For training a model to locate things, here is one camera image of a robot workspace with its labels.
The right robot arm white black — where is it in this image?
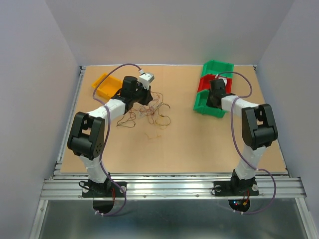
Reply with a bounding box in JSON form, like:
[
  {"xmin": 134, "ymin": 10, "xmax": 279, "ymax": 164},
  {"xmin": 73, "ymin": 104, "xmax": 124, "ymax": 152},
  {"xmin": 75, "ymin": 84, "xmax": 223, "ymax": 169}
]
[{"xmin": 206, "ymin": 79, "xmax": 278, "ymax": 196}]

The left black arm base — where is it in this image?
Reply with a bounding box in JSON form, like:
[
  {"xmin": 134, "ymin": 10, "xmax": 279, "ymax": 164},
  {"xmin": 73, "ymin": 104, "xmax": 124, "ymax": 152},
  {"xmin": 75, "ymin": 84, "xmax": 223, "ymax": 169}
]
[{"xmin": 78, "ymin": 180, "xmax": 124, "ymax": 198}]

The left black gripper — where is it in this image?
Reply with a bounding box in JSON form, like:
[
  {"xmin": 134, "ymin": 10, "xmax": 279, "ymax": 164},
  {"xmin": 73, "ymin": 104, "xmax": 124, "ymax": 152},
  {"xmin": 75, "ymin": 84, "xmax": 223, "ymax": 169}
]
[{"xmin": 132, "ymin": 83, "xmax": 153, "ymax": 106}]

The yellow wire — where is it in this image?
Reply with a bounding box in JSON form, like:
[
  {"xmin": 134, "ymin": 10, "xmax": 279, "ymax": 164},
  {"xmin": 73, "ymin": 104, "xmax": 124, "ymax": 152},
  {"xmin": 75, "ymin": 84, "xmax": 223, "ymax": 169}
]
[{"xmin": 145, "ymin": 131, "xmax": 162, "ymax": 140}]

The yellow plastic bin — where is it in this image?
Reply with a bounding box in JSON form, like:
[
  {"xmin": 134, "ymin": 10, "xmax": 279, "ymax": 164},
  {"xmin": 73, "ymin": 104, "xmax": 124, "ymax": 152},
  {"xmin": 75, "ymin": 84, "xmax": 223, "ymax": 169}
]
[{"xmin": 91, "ymin": 73, "xmax": 122, "ymax": 101}]

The far green plastic bin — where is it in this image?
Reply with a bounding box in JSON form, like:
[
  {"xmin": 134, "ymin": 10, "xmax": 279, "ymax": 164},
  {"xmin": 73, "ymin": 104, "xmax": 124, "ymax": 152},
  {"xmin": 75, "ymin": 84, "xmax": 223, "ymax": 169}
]
[{"xmin": 201, "ymin": 60, "xmax": 234, "ymax": 76}]

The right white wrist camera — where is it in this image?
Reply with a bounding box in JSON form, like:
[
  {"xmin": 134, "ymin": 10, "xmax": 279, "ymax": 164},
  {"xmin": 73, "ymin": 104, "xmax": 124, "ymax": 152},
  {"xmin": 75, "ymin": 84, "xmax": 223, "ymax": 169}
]
[{"xmin": 218, "ymin": 77, "xmax": 227, "ymax": 86}]

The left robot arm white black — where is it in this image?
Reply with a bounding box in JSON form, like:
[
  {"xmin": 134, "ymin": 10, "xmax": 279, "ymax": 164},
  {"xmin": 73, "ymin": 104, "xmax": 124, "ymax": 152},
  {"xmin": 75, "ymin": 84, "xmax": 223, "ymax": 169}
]
[{"xmin": 67, "ymin": 73, "xmax": 155, "ymax": 196}]

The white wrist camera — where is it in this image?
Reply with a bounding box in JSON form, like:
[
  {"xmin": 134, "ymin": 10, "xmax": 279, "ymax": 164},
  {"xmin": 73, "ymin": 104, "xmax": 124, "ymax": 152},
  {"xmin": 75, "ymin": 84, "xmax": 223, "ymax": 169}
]
[
  {"xmin": 138, "ymin": 72, "xmax": 155, "ymax": 90},
  {"xmin": 218, "ymin": 77, "xmax": 227, "ymax": 86}
]

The aluminium mounting rail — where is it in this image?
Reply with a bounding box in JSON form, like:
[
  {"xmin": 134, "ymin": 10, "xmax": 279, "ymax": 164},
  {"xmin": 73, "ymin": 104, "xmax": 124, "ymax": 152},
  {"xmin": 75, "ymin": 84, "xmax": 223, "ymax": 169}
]
[{"xmin": 40, "ymin": 173, "xmax": 307, "ymax": 200}]

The green plastic bin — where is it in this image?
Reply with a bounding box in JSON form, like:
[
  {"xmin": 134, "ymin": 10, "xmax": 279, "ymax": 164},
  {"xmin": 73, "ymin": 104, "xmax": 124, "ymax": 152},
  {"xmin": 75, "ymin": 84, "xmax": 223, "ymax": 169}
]
[
  {"xmin": 201, "ymin": 60, "xmax": 234, "ymax": 76},
  {"xmin": 193, "ymin": 89, "xmax": 226, "ymax": 118}
]

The brown wire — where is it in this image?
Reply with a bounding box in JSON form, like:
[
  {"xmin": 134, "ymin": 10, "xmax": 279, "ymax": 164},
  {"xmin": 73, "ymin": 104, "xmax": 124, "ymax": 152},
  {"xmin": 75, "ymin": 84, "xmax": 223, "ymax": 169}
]
[{"xmin": 116, "ymin": 111, "xmax": 137, "ymax": 127}]

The wire bundle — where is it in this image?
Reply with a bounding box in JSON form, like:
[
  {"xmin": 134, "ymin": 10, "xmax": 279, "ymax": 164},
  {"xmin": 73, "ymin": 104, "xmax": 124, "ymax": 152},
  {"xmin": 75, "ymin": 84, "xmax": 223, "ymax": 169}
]
[{"xmin": 138, "ymin": 92, "xmax": 172, "ymax": 130}]

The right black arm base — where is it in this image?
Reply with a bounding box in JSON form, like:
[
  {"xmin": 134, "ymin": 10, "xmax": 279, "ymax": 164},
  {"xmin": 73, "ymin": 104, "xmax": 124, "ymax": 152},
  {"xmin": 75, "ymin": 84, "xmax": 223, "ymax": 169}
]
[{"xmin": 211, "ymin": 181, "xmax": 260, "ymax": 197}]

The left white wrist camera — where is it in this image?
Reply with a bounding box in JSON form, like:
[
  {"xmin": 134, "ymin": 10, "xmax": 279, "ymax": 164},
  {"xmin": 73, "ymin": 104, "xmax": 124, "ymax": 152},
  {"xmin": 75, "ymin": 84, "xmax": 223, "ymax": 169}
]
[{"xmin": 138, "ymin": 72, "xmax": 155, "ymax": 90}]

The red plastic bin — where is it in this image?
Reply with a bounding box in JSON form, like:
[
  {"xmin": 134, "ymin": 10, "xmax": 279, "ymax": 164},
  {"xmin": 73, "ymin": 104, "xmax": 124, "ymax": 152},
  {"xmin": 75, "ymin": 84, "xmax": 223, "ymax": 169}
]
[{"xmin": 197, "ymin": 74, "xmax": 233, "ymax": 93}]

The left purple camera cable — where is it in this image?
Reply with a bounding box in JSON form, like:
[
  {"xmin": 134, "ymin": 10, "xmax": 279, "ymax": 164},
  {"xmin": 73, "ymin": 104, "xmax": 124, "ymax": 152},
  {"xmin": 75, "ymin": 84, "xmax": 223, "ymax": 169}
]
[{"xmin": 92, "ymin": 63, "xmax": 143, "ymax": 217}]

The near green plastic bin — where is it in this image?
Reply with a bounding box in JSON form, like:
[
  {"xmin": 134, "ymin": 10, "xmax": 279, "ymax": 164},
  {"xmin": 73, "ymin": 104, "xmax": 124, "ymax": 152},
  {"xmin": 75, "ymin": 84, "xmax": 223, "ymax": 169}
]
[{"xmin": 193, "ymin": 89, "xmax": 226, "ymax": 118}]

